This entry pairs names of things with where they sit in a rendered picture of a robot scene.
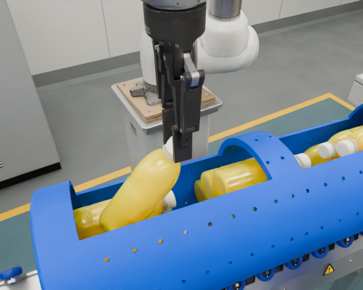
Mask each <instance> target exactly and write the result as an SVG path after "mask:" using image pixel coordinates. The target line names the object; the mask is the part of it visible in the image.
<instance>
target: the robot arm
mask: <svg viewBox="0 0 363 290"><path fill-rule="evenodd" d="M141 1H142V2H143V16H144V24H145V25H144V27H143V31H142V36H141V43H140V58H141V68H142V73H143V80H142V81H137V82H136V83H135V85H136V86H135V87H132V88H130V89H129V91H130V93H131V94H130V95H131V96H144V97H145V99H146V100H147V105H148V106H155V105H158V104H161V107H162V108H163V109H162V130H163V143H164V144H166V143H167V141H168V140H169V138H170V137H171V136H172V145H173V161H174V163H179V162H182V161H186V160H189V159H192V133H193V132H197V131H199V124H200V115H201V98H202V86H203V82H204V80H205V74H221V73H232V72H235V71H239V70H242V69H244V68H246V67H248V66H250V65H251V64H252V63H253V62H254V61H255V60H256V58H257V55H258V50H259V39H258V36H257V33H256V32H255V30H254V29H253V28H252V27H251V26H249V25H248V20H247V17H246V15H245V14H244V13H243V11H242V10H241V6H242V1H243V0H209V8H208V9H206V1H207V0H141Z"/></svg>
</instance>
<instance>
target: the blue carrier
mask: <svg viewBox="0 0 363 290"><path fill-rule="evenodd" d="M362 125H363V104H361V105H360V106H358V107H356V108H355V110H353V111H352V112H351V114H350V115H349V116H348V117H346V118H344V119H339V120H335V121H332V122H329V123H325V124H321V125H317V126H314V127H310V128H307V129H303V130H300V131H296V132H292V133H288V134H286V135H282V136H277V137H275V136H274V135H272V134H270V133H268V132H264V131H254V132H250V133H246V134H243V135H239V136H235V137H232V138H229V139H227V140H225V141H224V142H223V143H222V145H221V146H220V149H219V151H218V153H217V154H213V155H209V156H206V157H203V158H198V159H194V160H192V161H188V162H184V163H181V170H180V174H179V178H178V179H177V181H176V183H175V185H174V187H173V188H172V189H171V190H172V192H173V194H174V196H175V199H176V207H174V208H172V211H170V212H167V213H164V214H162V215H158V216H155V217H151V218H149V219H145V220H142V221H140V222H136V223H133V224H129V225H127V226H124V227H121V228H117V229H114V230H111V231H108V232H104V233H102V234H98V235H95V236H92V237H89V238H86V239H83V240H80V241H79V237H78V232H77V228H76V224H75V218H74V212H73V210H74V209H77V208H81V207H84V206H87V205H92V204H95V203H98V202H101V201H105V200H109V199H112V198H113V197H114V195H115V194H116V192H117V191H118V190H119V189H120V187H121V186H122V185H123V183H124V182H125V180H126V179H123V180H119V181H115V182H112V183H108V184H105V185H101V186H97V187H94V188H90V189H87V190H83V191H80V192H75V190H74V187H73V184H72V183H71V181H66V182H61V183H59V184H55V185H51V186H46V187H43V188H40V189H37V190H35V191H34V193H33V195H32V198H31V204H30V224H31V236H32V245H33V252H34V256H35V263H36V269H37V274H38V277H39V282H40V287H41V290H220V289H223V288H225V287H228V286H230V285H233V284H235V283H238V282H240V281H243V280H245V279H247V278H250V277H252V276H255V275H257V274H259V273H262V272H265V271H267V270H269V269H272V268H274V267H276V266H279V265H282V264H284V263H286V262H289V261H291V260H294V259H296V258H298V257H301V256H303V255H306V254H308V253H311V252H313V251H315V250H318V249H321V248H322V247H325V246H328V245H330V244H332V243H335V242H337V241H340V240H342V239H345V238H347V237H350V236H352V235H354V234H357V233H359V232H361V231H363V150H362V151H359V152H355V153H352V154H349V155H346V156H344V157H340V158H337V159H333V160H331V161H327V162H324V163H321V164H318V165H315V166H311V167H308V168H306V169H302V168H301V166H300V164H299V163H298V161H297V159H296V158H295V156H294V155H298V154H301V153H304V152H305V151H306V150H307V149H308V148H310V147H312V146H314V145H317V144H320V143H324V142H327V141H328V140H329V139H330V138H331V137H332V136H333V135H335V134H336V133H338V132H340V131H344V130H347V129H351V128H355V127H359V126H362ZM253 157H254V158H255V159H256V161H257V162H258V164H259V165H260V166H261V168H262V169H263V171H264V173H265V175H266V177H267V178H268V181H265V182H261V183H259V184H255V185H252V186H249V187H246V188H242V189H239V190H236V191H234V192H230V193H227V194H223V195H221V196H218V197H214V198H212V199H208V200H205V201H201V202H198V201H197V199H196V195H195V191H194V183H195V181H196V180H199V179H200V178H201V174H202V173H203V172H204V171H208V170H211V169H215V168H219V167H221V166H225V165H229V164H231V163H235V162H239V161H244V160H246V159H249V158H253ZM306 190H307V192H306ZM291 195H292V197H291ZM274 201H275V203H274ZM186 202H187V204H186ZM253 207H254V208H255V210H253ZM231 215H233V218H231ZM209 222H210V226H208V223H209ZM184 231H187V233H186V234H184ZM160 239H162V242H161V243H159V240H160ZM133 248H136V251H135V252H133V251H132V250H133ZM105 258H109V260H108V261H105Z"/></svg>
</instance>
